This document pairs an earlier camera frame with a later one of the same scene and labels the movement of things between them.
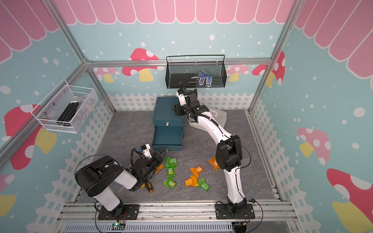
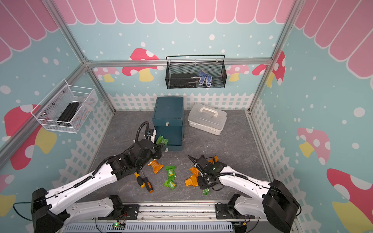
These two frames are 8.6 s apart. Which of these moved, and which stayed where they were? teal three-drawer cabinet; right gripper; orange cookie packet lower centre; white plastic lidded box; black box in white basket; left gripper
Moved: right gripper; left gripper
Stayed: orange cookie packet lower centre; black box in white basket; teal three-drawer cabinet; white plastic lidded box
